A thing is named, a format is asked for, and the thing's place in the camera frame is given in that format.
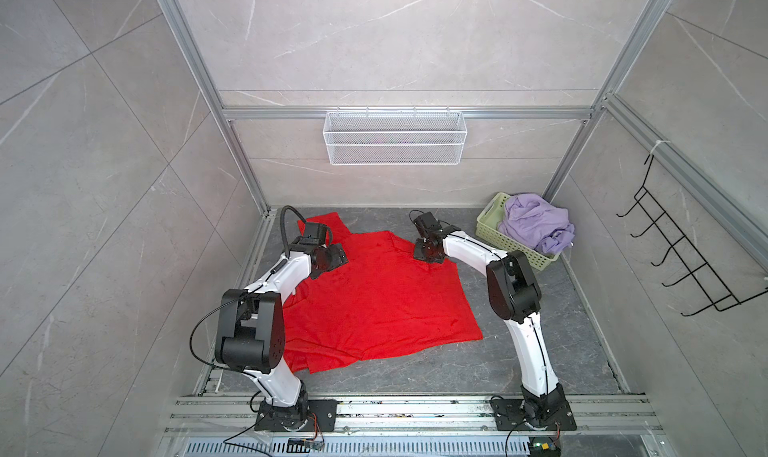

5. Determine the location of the red t-shirt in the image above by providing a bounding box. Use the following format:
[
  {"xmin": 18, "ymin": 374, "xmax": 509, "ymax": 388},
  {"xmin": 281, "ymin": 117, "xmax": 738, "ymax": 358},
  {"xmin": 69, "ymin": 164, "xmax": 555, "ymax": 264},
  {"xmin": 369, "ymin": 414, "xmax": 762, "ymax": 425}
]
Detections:
[{"xmin": 283, "ymin": 213, "xmax": 483, "ymax": 373}]

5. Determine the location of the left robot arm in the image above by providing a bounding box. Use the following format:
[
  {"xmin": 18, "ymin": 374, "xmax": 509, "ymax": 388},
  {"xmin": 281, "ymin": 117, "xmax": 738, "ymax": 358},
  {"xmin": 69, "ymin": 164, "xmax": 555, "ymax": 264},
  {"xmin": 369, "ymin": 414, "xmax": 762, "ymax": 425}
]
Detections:
[{"xmin": 214, "ymin": 244, "xmax": 348, "ymax": 431}]

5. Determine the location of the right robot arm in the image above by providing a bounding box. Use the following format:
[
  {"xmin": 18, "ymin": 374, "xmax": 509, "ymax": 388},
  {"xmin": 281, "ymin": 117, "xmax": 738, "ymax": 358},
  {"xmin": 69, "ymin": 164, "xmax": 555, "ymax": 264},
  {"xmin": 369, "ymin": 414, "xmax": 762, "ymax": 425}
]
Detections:
[{"xmin": 414, "ymin": 226, "xmax": 570, "ymax": 429}]

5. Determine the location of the green plastic basket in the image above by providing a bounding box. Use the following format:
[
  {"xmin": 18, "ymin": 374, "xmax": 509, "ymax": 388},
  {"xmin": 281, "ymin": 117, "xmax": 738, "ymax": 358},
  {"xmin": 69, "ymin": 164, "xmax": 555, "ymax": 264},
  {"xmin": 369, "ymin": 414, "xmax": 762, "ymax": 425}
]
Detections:
[{"xmin": 475, "ymin": 191, "xmax": 560, "ymax": 272}]

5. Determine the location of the purple t-shirt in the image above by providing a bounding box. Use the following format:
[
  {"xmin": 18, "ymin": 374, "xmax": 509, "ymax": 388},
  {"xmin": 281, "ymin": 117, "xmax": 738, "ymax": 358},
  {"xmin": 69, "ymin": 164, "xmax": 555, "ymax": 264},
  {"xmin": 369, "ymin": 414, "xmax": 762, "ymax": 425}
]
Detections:
[{"xmin": 497, "ymin": 193, "xmax": 576, "ymax": 256}]

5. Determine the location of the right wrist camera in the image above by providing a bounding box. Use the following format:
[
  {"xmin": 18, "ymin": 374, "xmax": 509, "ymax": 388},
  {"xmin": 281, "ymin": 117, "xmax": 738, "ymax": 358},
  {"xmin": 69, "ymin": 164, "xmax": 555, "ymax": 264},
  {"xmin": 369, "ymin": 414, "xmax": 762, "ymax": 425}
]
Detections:
[{"xmin": 412, "ymin": 211, "xmax": 444, "ymax": 240}]

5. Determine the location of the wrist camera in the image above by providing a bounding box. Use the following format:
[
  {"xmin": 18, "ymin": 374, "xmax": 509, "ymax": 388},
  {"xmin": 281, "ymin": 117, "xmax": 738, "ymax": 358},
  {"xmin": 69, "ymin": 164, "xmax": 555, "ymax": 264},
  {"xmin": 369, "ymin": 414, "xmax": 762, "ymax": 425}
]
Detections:
[
  {"xmin": 294, "ymin": 221, "xmax": 333, "ymax": 247},
  {"xmin": 412, "ymin": 211, "xmax": 444, "ymax": 240}
]

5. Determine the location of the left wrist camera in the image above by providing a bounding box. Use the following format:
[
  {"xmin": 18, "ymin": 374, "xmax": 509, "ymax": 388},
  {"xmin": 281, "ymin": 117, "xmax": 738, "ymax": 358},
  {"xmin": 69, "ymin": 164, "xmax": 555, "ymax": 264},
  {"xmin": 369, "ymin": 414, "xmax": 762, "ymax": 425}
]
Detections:
[{"xmin": 294, "ymin": 221, "xmax": 333, "ymax": 247}]

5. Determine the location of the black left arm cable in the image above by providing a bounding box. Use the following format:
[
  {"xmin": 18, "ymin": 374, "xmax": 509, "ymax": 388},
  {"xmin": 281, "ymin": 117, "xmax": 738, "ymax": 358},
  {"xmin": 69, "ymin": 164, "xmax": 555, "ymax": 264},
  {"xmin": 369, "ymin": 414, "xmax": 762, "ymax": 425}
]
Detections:
[{"xmin": 188, "ymin": 204, "xmax": 310, "ymax": 374}]

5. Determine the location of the white wire mesh basket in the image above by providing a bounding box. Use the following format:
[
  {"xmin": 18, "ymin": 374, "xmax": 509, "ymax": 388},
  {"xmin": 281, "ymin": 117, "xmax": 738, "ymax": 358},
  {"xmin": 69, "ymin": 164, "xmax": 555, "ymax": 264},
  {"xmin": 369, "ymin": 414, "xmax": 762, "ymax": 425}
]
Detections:
[{"xmin": 323, "ymin": 110, "xmax": 468, "ymax": 166}]

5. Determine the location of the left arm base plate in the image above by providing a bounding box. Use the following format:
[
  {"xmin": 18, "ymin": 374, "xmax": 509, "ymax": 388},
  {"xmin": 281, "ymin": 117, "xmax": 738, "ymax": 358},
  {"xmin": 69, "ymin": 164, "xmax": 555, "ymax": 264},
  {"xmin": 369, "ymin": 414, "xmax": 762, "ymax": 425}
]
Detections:
[{"xmin": 254, "ymin": 399, "xmax": 339, "ymax": 433}]

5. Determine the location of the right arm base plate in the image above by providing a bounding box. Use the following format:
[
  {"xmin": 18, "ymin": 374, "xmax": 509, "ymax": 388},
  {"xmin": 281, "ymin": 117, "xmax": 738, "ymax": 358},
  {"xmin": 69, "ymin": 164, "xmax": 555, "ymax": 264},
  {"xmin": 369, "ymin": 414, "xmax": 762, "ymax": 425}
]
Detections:
[{"xmin": 489, "ymin": 396, "xmax": 577, "ymax": 431}]

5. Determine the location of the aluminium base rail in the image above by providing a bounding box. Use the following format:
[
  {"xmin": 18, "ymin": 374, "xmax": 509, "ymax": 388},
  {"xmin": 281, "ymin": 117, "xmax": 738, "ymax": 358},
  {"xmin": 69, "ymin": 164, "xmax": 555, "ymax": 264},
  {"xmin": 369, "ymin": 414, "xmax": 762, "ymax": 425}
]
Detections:
[{"xmin": 155, "ymin": 394, "xmax": 675, "ymax": 456}]

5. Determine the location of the black wire hook rack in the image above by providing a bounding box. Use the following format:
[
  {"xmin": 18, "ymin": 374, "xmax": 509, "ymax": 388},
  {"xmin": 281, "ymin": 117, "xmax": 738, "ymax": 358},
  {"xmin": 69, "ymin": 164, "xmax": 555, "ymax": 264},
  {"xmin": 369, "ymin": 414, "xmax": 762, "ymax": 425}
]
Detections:
[{"xmin": 616, "ymin": 155, "xmax": 767, "ymax": 318}]

